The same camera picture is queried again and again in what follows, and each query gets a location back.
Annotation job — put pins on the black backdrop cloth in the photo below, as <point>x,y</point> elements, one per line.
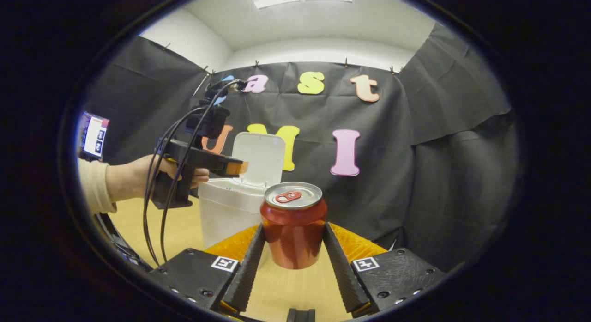
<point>415,174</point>

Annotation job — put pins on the white desktop garbage bin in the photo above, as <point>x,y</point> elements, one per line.
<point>226,215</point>

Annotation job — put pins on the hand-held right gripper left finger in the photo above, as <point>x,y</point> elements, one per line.
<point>247,271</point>

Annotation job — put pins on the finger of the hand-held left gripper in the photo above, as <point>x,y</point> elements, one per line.
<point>228,166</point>

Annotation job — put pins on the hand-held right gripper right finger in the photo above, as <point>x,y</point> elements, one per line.
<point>341,271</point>

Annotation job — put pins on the wooden desktop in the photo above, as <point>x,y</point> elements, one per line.
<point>184,229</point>

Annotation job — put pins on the red pop can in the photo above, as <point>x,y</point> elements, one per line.
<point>293,229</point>

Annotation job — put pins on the computer monitor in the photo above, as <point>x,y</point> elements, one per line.
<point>94,136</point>

